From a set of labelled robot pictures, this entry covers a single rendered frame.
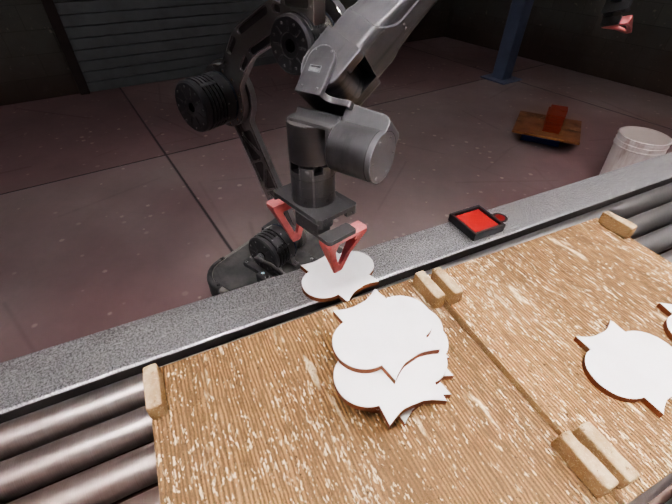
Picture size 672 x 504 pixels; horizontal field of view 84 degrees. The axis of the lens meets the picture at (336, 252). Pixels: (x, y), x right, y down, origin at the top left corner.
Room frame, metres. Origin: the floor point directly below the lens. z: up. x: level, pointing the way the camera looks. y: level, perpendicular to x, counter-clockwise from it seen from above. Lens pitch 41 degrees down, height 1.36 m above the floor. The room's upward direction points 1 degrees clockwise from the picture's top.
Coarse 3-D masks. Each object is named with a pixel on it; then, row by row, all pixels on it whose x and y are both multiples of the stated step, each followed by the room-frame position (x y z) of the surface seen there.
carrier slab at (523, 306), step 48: (576, 240) 0.53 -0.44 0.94; (624, 240) 0.53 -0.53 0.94; (480, 288) 0.41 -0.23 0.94; (528, 288) 0.41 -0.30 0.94; (576, 288) 0.41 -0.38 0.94; (624, 288) 0.41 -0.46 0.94; (480, 336) 0.32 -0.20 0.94; (528, 336) 0.32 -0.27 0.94; (528, 384) 0.25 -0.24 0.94; (576, 384) 0.25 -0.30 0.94; (624, 432) 0.19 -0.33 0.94
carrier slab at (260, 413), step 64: (320, 320) 0.34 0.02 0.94; (448, 320) 0.34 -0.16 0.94; (192, 384) 0.24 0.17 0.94; (256, 384) 0.24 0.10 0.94; (320, 384) 0.24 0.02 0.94; (448, 384) 0.24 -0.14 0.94; (512, 384) 0.24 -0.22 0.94; (192, 448) 0.16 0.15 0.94; (256, 448) 0.16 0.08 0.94; (320, 448) 0.17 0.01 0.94; (384, 448) 0.17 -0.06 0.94; (448, 448) 0.17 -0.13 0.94; (512, 448) 0.17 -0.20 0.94
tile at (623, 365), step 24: (576, 336) 0.31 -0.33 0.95; (600, 336) 0.31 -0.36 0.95; (624, 336) 0.31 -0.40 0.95; (648, 336) 0.31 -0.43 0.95; (600, 360) 0.27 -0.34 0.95; (624, 360) 0.28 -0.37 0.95; (648, 360) 0.28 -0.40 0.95; (600, 384) 0.24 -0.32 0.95; (624, 384) 0.24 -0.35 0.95; (648, 384) 0.24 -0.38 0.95
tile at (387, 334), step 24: (336, 312) 0.31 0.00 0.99; (360, 312) 0.31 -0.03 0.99; (384, 312) 0.31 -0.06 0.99; (408, 312) 0.31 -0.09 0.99; (336, 336) 0.27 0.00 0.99; (360, 336) 0.27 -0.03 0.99; (384, 336) 0.27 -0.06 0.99; (408, 336) 0.27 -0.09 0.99; (360, 360) 0.24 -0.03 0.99; (384, 360) 0.24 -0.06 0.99; (408, 360) 0.24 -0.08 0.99
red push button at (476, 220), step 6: (474, 210) 0.63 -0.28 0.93; (456, 216) 0.61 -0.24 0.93; (462, 216) 0.61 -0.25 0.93; (468, 216) 0.61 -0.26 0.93; (474, 216) 0.61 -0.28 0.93; (480, 216) 0.61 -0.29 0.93; (486, 216) 0.61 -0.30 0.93; (468, 222) 0.59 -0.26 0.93; (474, 222) 0.59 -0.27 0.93; (480, 222) 0.59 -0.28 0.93; (486, 222) 0.59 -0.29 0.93; (492, 222) 0.59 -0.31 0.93; (474, 228) 0.57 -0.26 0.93; (480, 228) 0.57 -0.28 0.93; (486, 228) 0.57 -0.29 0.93
